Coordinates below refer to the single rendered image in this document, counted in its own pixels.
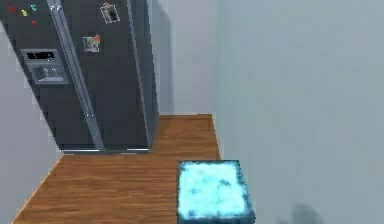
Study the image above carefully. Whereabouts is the grey fridge door handle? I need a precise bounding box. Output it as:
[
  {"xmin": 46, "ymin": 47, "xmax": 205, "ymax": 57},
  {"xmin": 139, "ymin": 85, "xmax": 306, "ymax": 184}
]
[{"xmin": 46, "ymin": 0, "xmax": 106, "ymax": 152}]

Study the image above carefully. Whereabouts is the small photo with red magnet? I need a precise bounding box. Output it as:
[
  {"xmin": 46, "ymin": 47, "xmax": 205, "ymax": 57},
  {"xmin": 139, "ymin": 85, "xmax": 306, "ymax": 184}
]
[{"xmin": 82, "ymin": 34, "xmax": 101, "ymax": 53}]

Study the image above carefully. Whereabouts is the pale blue square box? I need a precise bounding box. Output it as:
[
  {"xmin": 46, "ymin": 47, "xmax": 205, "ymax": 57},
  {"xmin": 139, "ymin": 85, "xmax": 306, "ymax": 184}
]
[{"xmin": 176, "ymin": 159, "xmax": 257, "ymax": 224}]

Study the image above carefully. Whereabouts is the grey framed fridge photo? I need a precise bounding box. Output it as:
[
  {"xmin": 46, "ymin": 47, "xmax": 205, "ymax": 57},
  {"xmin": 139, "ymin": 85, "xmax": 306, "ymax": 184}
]
[{"xmin": 100, "ymin": 2, "xmax": 121, "ymax": 25}]

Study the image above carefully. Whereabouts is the black double-door fridge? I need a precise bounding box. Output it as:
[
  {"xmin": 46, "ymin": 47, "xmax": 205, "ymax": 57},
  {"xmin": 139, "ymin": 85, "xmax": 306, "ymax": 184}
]
[{"xmin": 0, "ymin": 0, "xmax": 160, "ymax": 155}]

